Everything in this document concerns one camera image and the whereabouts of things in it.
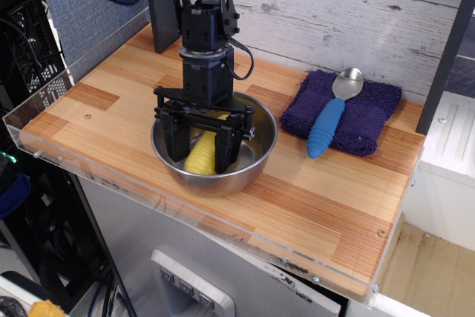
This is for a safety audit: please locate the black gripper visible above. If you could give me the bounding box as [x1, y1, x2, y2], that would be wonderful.
[154, 48, 255, 174]

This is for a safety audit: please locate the yellow plastic corn cob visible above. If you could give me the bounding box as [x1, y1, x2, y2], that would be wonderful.
[184, 131, 217, 175]

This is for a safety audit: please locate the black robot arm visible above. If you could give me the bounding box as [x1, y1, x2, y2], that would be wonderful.
[154, 0, 255, 174]

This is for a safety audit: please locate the stainless steel pot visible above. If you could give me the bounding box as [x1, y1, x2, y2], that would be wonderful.
[151, 92, 278, 197]

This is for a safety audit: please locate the purple folded towel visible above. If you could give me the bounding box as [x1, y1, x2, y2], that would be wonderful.
[280, 70, 402, 157]

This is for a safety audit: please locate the silver control panel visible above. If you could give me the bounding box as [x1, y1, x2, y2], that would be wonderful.
[151, 249, 235, 316]

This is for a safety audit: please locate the clear acrylic table guard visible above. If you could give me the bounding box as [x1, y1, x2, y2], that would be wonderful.
[1, 10, 424, 310]

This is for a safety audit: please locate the black perforated crate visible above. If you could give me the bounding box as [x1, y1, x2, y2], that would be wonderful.
[1, 0, 65, 99]

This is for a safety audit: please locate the yellow object bottom left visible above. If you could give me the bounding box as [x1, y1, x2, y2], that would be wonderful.
[27, 300, 66, 317]

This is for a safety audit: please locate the dark grey left post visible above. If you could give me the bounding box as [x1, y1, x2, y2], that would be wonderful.
[148, 0, 179, 53]

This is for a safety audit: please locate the dark grey post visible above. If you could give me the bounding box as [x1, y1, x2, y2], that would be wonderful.
[416, 0, 474, 135]
[148, 0, 179, 53]

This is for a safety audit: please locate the blue handled metal spoon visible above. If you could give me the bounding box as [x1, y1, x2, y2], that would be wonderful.
[307, 68, 364, 159]

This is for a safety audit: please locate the dark grey right post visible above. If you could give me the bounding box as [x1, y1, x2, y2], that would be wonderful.
[416, 0, 474, 135]

